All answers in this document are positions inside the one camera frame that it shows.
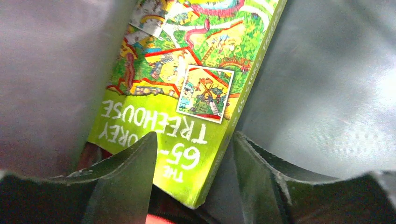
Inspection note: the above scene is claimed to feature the red backpack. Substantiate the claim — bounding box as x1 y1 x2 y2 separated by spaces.
0 0 396 224

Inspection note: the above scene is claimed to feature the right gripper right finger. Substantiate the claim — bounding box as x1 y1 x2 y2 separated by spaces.
232 132 396 224

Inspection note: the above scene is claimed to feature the green book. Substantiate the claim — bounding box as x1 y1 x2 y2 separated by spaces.
87 0 286 209

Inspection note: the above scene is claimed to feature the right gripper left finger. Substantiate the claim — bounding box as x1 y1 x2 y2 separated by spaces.
0 132 157 224

